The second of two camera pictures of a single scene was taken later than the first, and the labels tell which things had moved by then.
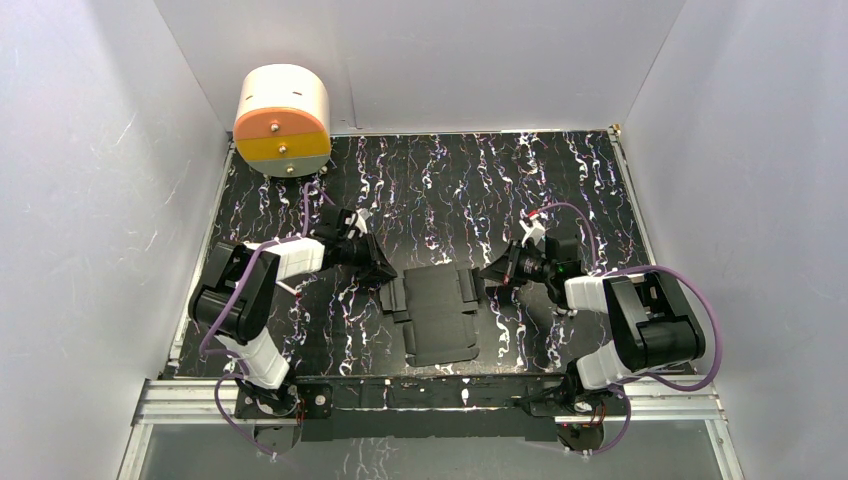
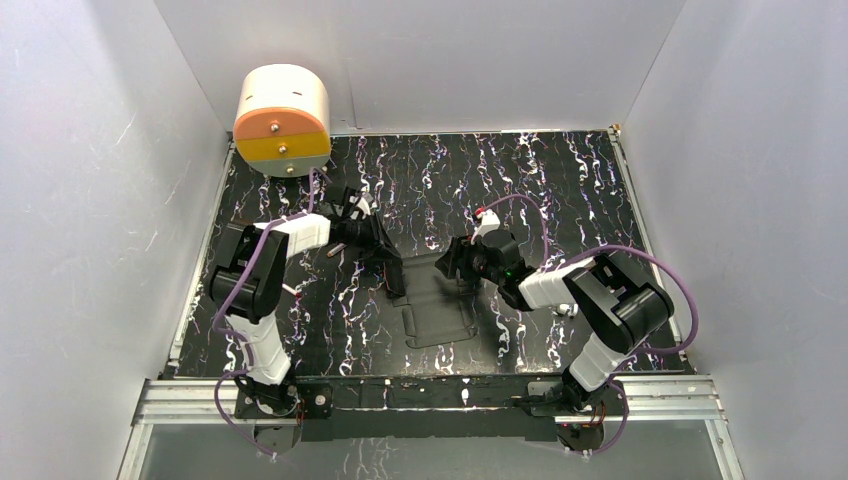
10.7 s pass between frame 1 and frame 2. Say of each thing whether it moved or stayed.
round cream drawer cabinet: stayed
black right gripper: moved
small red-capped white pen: stayed
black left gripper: moved
